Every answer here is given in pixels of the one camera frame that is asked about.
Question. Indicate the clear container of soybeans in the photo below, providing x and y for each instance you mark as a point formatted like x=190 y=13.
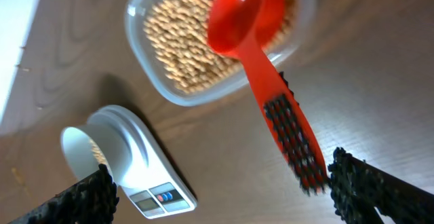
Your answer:
x=169 y=39

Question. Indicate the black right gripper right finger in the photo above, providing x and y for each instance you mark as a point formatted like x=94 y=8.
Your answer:
x=362 y=194

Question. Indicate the red plastic measuring scoop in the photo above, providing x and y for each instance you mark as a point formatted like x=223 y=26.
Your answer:
x=239 y=29

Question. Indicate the white digital kitchen scale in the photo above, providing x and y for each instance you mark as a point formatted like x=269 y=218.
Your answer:
x=150 y=183

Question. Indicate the soybeans in bowl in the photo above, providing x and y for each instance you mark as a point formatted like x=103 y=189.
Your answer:
x=97 y=153

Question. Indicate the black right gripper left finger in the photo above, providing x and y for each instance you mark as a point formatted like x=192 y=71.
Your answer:
x=93 y=200

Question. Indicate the light grey round bowl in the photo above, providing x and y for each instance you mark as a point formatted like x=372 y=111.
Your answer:
x=78 y=155

